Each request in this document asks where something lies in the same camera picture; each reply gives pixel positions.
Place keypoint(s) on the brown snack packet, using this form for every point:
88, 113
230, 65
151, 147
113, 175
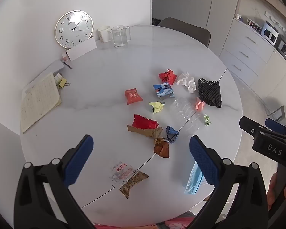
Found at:
133, 182

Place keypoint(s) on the person's right hand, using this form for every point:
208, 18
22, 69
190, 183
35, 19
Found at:
272, 190

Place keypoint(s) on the yellow binder clip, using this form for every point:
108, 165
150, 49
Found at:
62, 83

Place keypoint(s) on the blue eagle print box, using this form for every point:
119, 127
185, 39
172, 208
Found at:
163, 90

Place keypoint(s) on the white paper sheet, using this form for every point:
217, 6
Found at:
50, 69

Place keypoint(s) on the silver black toaster oven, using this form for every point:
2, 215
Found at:
284, 49

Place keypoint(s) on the white microwave oven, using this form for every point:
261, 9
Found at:
269, 32

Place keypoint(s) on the black pen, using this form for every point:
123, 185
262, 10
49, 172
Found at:
68, 65

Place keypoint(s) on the white folded card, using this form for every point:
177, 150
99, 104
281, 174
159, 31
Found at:
82, 49

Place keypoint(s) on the person's pink patterned clothing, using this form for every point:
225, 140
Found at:
145, 224

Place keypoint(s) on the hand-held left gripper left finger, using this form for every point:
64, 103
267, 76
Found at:
79, 162

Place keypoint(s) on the tall white cabinet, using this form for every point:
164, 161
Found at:
214, 2

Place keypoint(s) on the black foam net sleeve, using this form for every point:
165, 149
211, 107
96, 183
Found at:
209, 93

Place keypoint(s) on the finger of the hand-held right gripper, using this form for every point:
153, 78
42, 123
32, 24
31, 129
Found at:
274, 124
247, 124

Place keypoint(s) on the grey stool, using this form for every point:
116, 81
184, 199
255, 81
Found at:
277, 113

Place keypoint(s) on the white plastic bag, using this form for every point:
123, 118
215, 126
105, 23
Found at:
187, 82

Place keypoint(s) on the white mug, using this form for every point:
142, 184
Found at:
104, 34

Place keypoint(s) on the red paper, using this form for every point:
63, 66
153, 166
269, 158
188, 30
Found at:
168, 76

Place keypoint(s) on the clear wrapper with red print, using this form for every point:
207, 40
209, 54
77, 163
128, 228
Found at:
120, 171

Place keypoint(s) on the clear plastic bottle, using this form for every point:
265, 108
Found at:
186, 116

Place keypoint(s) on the brown foil wrapper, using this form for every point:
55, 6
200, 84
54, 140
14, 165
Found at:
162, 149

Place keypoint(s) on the cream lined notebook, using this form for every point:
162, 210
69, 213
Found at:
38, 100

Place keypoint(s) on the clear glass pitcher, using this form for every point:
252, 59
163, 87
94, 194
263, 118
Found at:
119, 37

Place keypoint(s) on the blue crumpled paper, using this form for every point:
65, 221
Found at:
172, 131

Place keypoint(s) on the white spice rack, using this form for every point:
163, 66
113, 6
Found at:
253, 25

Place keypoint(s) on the yellow paper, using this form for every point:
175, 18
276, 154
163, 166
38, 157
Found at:
156, 107

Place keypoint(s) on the pink crumpled paper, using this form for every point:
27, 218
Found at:
200, 105

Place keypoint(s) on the small pink bottle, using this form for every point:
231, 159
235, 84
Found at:
64, 57

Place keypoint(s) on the white drawer cabinet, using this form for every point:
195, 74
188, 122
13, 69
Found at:
247, 50

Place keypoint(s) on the blue face mask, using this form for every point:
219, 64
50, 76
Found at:
193, 181

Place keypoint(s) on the dark grey dining chair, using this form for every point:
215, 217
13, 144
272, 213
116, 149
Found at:
181, 26

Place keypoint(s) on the white power strip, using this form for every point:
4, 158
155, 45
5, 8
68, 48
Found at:
276, 21

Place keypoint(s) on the orange snack packet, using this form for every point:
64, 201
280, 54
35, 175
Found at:
132, 96

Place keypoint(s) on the round white wall clock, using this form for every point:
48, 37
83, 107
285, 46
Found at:
73, 28

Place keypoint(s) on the green crumpled paper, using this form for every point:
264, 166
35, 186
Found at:
207, 120

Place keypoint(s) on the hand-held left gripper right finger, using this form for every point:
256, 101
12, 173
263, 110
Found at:
202, 162

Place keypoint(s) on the red and brown torn carton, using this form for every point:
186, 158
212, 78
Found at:
143, 122

